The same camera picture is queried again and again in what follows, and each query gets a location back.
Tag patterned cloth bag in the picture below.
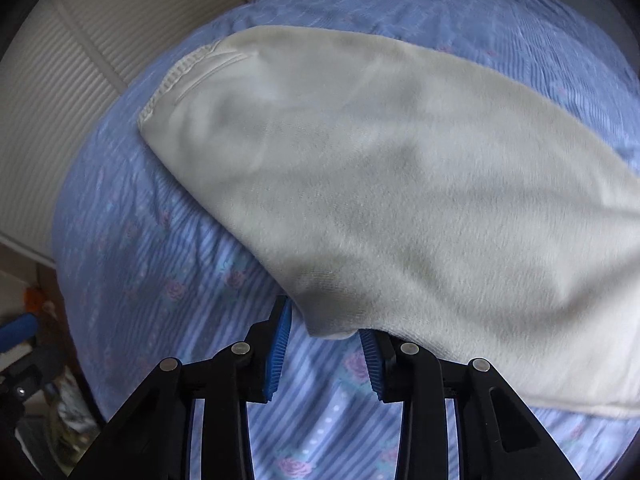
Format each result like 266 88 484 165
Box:
50 367 99 441

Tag white pants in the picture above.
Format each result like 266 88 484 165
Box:
137 25 640 418

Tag beige padded headboard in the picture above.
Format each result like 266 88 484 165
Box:
0 0 351 266

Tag bed with blue sheet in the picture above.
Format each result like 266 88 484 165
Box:
50 0 640 480

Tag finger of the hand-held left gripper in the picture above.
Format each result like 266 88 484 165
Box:
0 312 66 411

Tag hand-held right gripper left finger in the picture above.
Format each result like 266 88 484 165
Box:
67 296 293 480

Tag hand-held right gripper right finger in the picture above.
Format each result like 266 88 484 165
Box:
357 329 583 480

